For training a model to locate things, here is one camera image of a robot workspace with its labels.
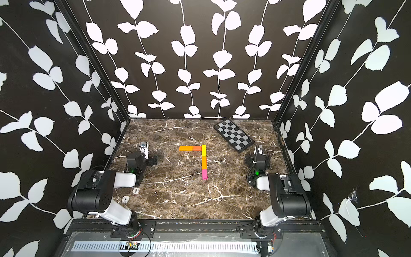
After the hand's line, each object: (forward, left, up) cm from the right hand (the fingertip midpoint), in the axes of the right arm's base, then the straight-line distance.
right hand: (256, 151), depth 94 cm
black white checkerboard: (+14, +10, -5) cm, 18 cm away
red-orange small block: (+7, +37, -6) cm, 38 cm away
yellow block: (+5, +32, -7) cm, 33 cm away
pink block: (-11, +31, -7) cm, 34 cm away
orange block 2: (-5, +32, -5) cm, 33 cm away
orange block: (+7, +45, -7) cm, 46 cm away
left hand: (0, +66, +1) cm, 66 cm away
